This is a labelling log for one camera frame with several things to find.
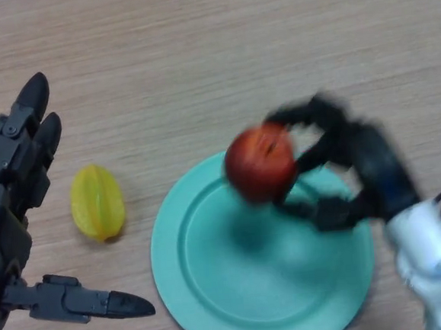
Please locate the red apple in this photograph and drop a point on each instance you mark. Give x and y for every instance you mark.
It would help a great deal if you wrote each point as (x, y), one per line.
(260, 165)

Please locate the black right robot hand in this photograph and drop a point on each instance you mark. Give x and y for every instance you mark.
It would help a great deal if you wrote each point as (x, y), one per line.
(377, 171)

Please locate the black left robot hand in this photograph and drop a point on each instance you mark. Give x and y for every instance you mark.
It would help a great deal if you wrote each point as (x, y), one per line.
(4, 235)

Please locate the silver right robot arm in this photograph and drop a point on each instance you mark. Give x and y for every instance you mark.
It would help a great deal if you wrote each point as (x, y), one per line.
(434, 263)

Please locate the green round plate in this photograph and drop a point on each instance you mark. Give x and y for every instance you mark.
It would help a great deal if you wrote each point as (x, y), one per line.
(259, 269)

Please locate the yellow starfruit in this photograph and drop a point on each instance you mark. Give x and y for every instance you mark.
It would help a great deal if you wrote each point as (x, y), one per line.
(98, 203)

